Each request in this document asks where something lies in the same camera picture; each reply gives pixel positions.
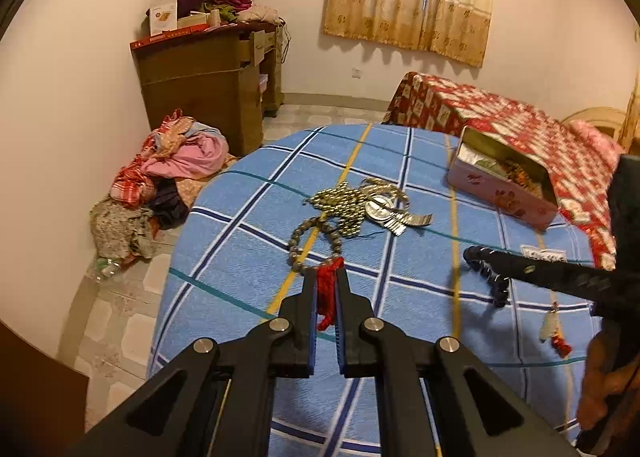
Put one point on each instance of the pile of clothes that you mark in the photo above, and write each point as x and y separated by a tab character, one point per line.
165	172

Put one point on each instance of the pink quilt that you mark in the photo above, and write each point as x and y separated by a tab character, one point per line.
597	139

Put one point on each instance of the wooden desk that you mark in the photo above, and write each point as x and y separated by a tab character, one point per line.
200	87

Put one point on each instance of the blue plaid tablecloth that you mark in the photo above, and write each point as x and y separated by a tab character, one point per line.
240	237

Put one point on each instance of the clear plastic bottle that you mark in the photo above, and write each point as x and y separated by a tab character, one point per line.
106	269

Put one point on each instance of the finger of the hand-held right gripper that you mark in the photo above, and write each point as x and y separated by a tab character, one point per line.
530	267
500	289

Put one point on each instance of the brown wooden board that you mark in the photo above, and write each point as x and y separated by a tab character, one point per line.
35	397

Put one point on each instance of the wooden headboard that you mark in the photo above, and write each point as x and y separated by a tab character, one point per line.
605	117

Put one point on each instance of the jade pendant red tassel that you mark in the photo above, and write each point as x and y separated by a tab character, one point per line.
550	332

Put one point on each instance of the silver wristwatch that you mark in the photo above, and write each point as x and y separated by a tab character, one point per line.
385	212

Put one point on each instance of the beige cloth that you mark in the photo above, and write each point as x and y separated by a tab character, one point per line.
257	14

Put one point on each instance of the pink tin box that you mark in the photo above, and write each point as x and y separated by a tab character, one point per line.
500	197

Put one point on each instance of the red patterned bed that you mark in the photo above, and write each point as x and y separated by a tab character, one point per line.
500	107

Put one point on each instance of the person's right hand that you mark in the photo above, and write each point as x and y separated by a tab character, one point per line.
597	377

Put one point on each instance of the white cardboard box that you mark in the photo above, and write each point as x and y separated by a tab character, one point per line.
164	9

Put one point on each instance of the red flat box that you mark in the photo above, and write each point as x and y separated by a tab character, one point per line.
165	37

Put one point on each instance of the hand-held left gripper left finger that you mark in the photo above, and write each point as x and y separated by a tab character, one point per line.
313	352

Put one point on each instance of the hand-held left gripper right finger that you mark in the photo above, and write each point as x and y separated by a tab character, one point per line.
340	352

